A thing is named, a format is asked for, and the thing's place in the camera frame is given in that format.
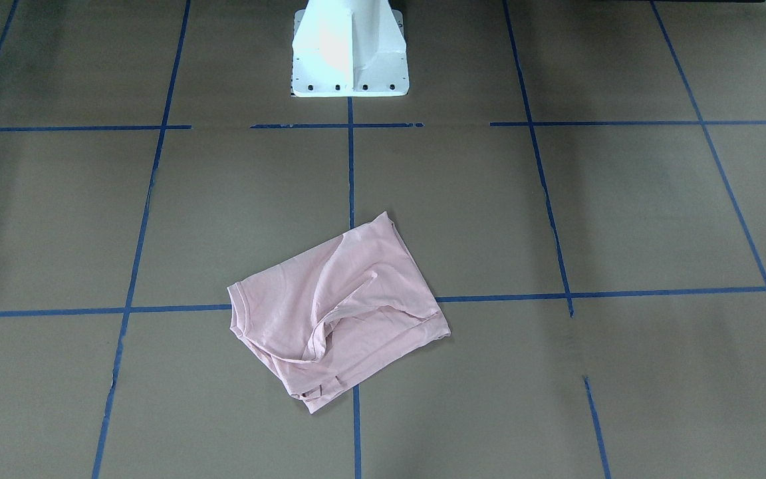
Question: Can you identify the pink Snoopy t-shirt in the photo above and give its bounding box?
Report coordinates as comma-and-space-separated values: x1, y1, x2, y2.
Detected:
227, 212, 451, 414

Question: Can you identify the white metal mount base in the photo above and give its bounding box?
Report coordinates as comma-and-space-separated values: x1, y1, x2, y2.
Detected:
290, 1, 410, 98

